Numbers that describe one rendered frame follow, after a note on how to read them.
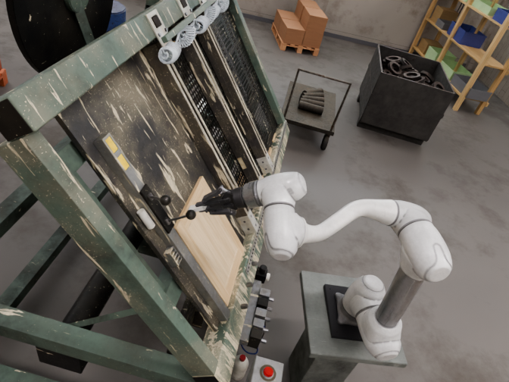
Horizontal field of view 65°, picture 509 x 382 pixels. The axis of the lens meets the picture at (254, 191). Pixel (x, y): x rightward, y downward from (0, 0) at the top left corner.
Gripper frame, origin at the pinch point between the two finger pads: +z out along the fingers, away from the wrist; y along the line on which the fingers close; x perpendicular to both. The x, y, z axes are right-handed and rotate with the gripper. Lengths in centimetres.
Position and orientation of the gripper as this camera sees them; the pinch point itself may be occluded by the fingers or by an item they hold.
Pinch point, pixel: (197, 208)
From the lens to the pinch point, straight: 147.8
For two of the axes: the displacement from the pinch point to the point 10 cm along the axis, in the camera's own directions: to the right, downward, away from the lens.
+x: -1.9, 6.0, -7.8
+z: -9.0, 2.1, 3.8
